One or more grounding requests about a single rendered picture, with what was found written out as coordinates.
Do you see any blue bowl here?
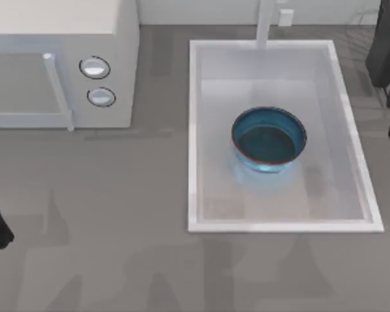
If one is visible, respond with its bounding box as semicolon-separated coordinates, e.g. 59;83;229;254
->
231;107;308;174

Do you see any tall white tap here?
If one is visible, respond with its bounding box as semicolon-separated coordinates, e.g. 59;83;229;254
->
255;0;289;50

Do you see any white wall socket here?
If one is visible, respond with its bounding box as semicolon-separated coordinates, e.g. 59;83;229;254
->
279;8;294;27

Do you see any microwave door handle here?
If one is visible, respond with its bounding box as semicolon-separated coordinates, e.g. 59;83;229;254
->
42;53;75;132

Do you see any pale microwave oven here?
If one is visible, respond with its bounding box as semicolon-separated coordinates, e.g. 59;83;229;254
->
0;0;140;131

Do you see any white sink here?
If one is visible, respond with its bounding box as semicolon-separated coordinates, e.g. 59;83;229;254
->
187;39;385;233

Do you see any small microwave knob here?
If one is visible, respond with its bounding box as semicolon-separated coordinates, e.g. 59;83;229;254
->
86;86;117;108

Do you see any large microwave knob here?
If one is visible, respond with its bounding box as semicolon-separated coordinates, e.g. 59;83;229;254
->
79;55;112;80

